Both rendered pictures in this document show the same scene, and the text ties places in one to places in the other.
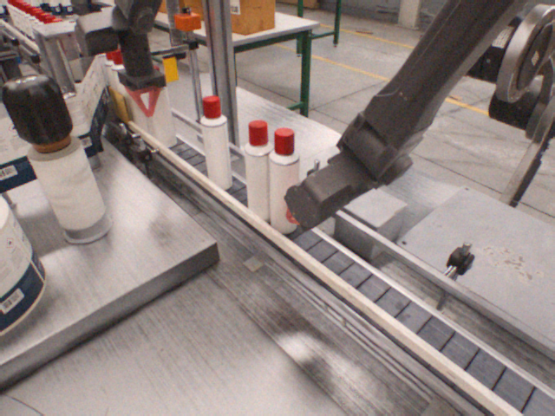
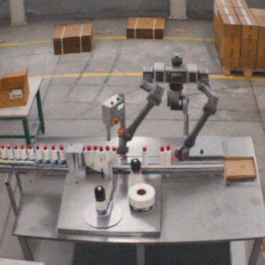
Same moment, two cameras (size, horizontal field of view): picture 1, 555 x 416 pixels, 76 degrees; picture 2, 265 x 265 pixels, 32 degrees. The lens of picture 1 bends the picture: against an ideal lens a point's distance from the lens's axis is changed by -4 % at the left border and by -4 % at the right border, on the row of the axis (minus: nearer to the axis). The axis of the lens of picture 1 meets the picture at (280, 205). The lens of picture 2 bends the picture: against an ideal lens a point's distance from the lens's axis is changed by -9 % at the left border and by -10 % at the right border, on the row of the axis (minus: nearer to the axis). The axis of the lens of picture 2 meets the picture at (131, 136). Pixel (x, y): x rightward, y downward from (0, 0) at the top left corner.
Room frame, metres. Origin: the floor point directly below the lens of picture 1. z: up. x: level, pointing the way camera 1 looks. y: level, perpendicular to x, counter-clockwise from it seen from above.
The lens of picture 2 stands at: (-1.64, 2.47, 3.70)
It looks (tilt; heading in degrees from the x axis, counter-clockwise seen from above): 37 degrees down; 317
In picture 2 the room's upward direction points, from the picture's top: 2 degrees counter-clockwise
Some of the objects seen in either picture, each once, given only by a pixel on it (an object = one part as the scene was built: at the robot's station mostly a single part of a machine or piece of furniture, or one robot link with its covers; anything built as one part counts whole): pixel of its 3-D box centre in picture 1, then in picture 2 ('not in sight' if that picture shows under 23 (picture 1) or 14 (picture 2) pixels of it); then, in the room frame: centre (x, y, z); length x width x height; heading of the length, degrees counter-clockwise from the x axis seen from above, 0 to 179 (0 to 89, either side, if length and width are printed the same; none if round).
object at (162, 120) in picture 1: (159, 108); (114, 156); (0.86, 0.30, 0.98); 0.05 x 0.05 x 0.20
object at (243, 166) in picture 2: not in sight; (240, 167); (0.04, -0.45, 0.85); 0.30 x 0.26 x 0.04; 42
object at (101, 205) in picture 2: not in sight; (101, 201); (0.50, 0.78, 1.04); 0.09 x 0.09 x 0.29
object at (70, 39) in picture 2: not in sight; (73, 38); (4.36, -1.98, 0.16); 0.65 x 0.54 x 0.32; 47
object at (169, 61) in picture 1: (170, 68); not in sight; (0.82, 0.24, 1.09); 0.03 x 0.01 x 0.06; 132
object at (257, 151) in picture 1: (259, 174); (161, 156); (0.57, 0.04, 0.98); 0.05 x 0.05 x 0.20
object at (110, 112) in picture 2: not in sight; (113, 110); (0.91, 0.23, 1.38); 0.17 x 0.10 x 0.19; 97
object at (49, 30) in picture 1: (60, 28); (74, 148); (1.02, 0.58, 1.14); 0.14 x 0.11 x 0.01; 42
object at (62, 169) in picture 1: (61, 164); (136, 174); (0.53, 0.38, 1.03); 0.09 x 0.09 x 0.30
